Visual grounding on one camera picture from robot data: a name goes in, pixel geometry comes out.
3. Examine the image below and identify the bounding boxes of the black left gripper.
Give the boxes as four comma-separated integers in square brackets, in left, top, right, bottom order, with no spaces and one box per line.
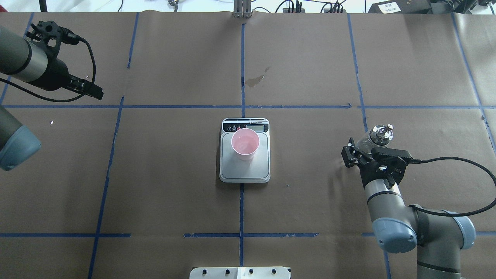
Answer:
[26,21,104,100]

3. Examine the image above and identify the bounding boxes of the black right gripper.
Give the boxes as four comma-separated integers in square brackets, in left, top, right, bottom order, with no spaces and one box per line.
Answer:
[341,138,413,187]

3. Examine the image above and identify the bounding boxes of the glass sauce bottle steel cap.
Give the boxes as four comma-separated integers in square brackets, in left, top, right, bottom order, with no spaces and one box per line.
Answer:
[356,124,394,154]

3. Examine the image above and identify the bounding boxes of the pink cup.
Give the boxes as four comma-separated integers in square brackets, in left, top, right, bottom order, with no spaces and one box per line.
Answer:
[231,128,259,161]

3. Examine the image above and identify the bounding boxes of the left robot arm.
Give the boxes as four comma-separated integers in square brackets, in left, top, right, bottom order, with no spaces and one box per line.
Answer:
[0,21,104,171]

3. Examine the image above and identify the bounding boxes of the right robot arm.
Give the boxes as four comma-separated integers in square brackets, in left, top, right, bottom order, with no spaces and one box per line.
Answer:
[341,138,476,279]

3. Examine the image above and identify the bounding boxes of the digital kitchen scale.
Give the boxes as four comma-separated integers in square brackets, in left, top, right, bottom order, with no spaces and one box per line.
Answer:
[219,118,271,183]

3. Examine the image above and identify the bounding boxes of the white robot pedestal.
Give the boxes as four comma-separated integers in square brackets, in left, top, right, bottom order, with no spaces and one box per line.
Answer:
[189,266,292,279]

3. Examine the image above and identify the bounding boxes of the aluminium frame post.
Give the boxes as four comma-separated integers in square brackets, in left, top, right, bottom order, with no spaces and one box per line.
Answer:
[232,0,253,18]

